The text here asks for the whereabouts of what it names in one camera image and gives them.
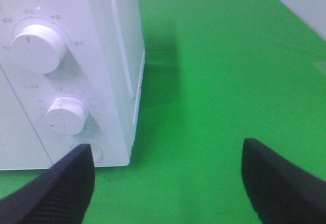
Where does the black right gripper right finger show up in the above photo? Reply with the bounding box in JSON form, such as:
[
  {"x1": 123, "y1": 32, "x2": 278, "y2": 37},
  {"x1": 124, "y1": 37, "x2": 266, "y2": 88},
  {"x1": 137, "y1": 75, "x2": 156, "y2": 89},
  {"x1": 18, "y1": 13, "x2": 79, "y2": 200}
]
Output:
[{"x1": 241, "y1": 138, "x2": 325, "y2": 223}]

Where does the white microwave oven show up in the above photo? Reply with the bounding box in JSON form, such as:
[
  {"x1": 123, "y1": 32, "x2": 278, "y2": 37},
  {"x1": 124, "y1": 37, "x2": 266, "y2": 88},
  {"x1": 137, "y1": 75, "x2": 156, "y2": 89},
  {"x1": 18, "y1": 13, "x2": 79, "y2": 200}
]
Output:
[{"x1": 1, "y1": 0, "x2": 145, "y2": 167}]

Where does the white microwave knob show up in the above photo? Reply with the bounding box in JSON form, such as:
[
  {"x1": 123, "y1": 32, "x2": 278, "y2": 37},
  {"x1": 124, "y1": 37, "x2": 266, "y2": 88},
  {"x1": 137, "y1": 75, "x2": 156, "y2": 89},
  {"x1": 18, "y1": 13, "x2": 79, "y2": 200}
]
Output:
[
  {"x1": 11, "y1": 24, "x2": 67, "y2": 74},
  {"x1": 45, "y1": 97, "x2": 89, "y2": 135}
]

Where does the round microwave door button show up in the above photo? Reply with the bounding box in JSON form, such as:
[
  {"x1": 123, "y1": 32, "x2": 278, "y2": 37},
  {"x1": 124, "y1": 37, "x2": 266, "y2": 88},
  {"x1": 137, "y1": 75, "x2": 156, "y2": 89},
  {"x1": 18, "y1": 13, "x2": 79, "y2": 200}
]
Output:
[{"x1": 70, "y1": 141, "x2": 102, "y2": 163}]

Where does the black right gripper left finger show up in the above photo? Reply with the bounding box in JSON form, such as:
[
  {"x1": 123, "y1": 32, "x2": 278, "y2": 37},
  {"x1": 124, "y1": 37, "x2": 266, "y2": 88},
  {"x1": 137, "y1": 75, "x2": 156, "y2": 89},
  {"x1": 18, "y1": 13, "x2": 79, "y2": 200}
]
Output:
[{"x1": 1, "y1": 144, "x2": 95, "y2": 223}]

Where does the white microwave door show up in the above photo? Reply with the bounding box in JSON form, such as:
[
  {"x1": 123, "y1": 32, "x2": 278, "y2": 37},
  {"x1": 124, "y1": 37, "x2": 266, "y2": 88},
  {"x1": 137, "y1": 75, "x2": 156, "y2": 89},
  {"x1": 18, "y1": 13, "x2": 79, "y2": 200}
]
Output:
[{"x1": 1, "y1": 71, "x2": 52, "y2": 171}]

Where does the clear tape patch right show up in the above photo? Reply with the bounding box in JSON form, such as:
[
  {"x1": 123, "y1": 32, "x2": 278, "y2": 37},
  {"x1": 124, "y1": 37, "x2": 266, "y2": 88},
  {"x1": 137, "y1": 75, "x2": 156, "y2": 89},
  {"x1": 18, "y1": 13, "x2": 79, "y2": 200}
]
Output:
[{"x1": 313, "y1": 62, "x2": 326, "y2": 72}]

